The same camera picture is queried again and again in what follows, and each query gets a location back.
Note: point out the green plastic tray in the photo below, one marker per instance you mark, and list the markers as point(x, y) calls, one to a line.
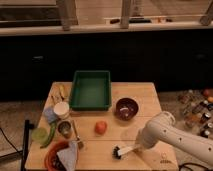
point(91, 91)

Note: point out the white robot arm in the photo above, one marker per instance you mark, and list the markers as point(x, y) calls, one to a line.
point(161, 128)

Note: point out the small metal cup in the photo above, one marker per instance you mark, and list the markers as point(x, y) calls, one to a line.
point(65, 129)

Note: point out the orange bowl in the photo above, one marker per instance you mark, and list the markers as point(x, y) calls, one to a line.
point(51, 161)

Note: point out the red tomato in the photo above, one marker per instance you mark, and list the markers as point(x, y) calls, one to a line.
point(100, 127)

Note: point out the small wooden brush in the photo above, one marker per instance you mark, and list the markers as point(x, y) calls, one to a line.
point(79, 141)

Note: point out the grey cloth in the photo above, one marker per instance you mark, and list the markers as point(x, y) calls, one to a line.
point(68, 156)

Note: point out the spice bottle rack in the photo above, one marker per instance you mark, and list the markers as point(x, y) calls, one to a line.
point(197, 112)

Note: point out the black metal stand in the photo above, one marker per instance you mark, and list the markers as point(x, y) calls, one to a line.
point(28, 126)

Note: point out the blue sponge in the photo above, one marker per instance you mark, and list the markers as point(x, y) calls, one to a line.
point(49, 115)

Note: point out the white round container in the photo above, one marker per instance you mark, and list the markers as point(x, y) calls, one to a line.
point(61, 109)

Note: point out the yellow banana peel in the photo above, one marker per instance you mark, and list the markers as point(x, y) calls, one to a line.
point(59, 94)

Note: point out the green chili pepper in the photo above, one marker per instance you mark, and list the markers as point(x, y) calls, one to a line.
point(50, 136)

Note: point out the light green round lid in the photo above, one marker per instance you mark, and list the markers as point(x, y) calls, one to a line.
point(39, 135)

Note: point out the purple bowl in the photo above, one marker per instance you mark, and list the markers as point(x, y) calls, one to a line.
point(126, 109)

